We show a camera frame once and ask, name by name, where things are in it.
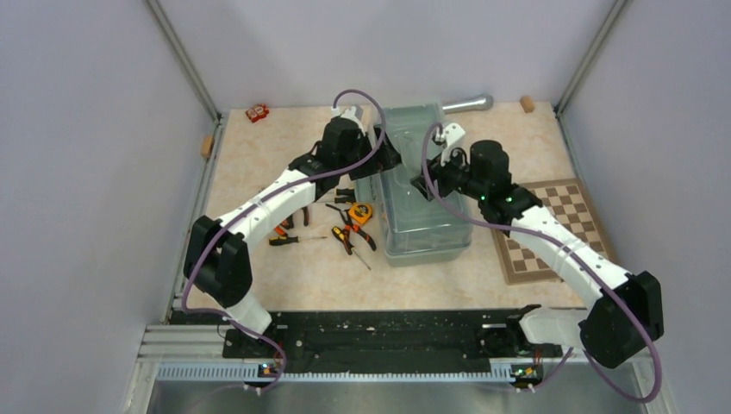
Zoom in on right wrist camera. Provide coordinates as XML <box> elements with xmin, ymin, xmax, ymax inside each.
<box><xmin>432</xmin><ymin>122</ymin><xmax>466</xmax><ymax>166</ymax></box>

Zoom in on translucent green plastic toolbox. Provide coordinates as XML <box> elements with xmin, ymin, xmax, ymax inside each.
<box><xmin>353</xmin><ymin>103</ymin><xmax>472</xmax><ymax>267</ymax></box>

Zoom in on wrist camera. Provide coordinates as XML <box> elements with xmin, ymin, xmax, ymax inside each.
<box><xmin>330</xmin><ymin>104</ymin><xmax>364</xmax><ymax>122</ymax></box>
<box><xmin>432</xmin><ymin>122</ymin><xmax>466</xmax><ymax>166</ymax></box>

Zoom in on orange black cutting pliers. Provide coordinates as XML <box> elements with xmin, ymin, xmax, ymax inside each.
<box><xmin>282</xmin><ymin>205</ymin><xmax>312</xmax><ymax>231</ymax></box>

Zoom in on orange black long-nose pliers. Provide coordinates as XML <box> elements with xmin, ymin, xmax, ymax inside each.
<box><xmin>274</xmin><ymin>226</ymin><xmax>289</xmax><ymax>238</ymax></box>

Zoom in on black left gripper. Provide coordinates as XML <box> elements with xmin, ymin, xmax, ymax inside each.
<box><xmin>339</xmin><ymin>124</ymin><xmax>404</xmax><ymax>180</ymax></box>

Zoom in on black yellow screwdriver lower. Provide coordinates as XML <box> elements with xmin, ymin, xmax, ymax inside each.
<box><xmin>268</xmin><ymin>235</ymin><xmax>326</xmax><ymax>247</ymax></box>

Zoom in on wooden block back right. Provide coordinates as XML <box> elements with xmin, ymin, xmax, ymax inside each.
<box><xmin>519</xmin><ymin>95</ymin><xmax>535</xmax><ymax>114</ymax></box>

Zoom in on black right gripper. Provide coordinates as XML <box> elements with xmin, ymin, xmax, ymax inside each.
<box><xmin>410</xmin><ymin>141</ymin><xmax>487</xmax><ymax>201</ymax></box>

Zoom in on red owl toy block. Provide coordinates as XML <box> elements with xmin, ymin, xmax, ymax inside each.
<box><xmin>245</xmin><ymin>103</ymin><xmax>270</xmax><ymax>123</ymax></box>

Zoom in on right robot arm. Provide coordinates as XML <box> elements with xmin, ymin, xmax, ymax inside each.
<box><xmin>413</xmin><ymin>138</ymin><xmax>664</xmax><ymax>370</ymax></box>

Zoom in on wooden block left rail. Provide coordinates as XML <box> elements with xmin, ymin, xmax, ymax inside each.
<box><xmin>200</xmin><ymin>135</ymin><xmax>215</xmax><ymax>160</ymax></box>

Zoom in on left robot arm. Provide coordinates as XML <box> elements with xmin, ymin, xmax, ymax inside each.
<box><xmin>183</xmin><ymin>116</ymin><xmax>393</xmax><ymax>357</ymax></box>

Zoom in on black yellow screwdriver near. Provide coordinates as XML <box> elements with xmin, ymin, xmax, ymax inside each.
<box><xmin>352</xmin><ymin>249</ymin><xmax>372</xmax><ymax>271</ymax></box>

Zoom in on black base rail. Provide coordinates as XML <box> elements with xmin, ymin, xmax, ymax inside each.
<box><xmin>171</xmin><ymin>308</ymin><xmax>584</xmax><ymax>375</ymax></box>

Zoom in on orange tape measure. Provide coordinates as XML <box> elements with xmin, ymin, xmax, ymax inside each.
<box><xmin>348</xmin><ymin>203</ymin><xmax>373</xmax><ymax>226</ymax></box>

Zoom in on black yellow screwdriver upper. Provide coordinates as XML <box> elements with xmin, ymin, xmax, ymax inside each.
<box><xmin>334</xmin><ymin>188</ymin><xmax>355</xmax><ymax>197</ymax></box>

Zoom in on black yellow screwdriver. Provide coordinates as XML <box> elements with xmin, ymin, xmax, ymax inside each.
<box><xmin>352</xmin><ymin>249</ymin><xmax>372</xmax><ymax>271</ymax></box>
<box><xmin>268</xmin><ymin>235</ymin><xmax>326</xmax><ymax>247</ymax></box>
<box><xmin>334</xmin><ymin>188</ymin><xmax>355</xmax><ymax>197</ymax></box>

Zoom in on wooden chessboard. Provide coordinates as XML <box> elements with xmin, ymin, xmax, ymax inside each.
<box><xmin>491</xmin><ymin>178</ymin><xmax>619</xmax><ymax>286</ymax></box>

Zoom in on silver metal cylinder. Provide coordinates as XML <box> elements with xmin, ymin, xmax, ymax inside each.
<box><xmin>441</xmin><ymin>94</ymin><xmax>494</xmax><ymax>114</ymax></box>

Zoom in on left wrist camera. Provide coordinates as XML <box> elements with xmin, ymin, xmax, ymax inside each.
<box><xmin>330</xmin><ymin>104</ymin><xmax>364</xmax><ymax>122</ymax></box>

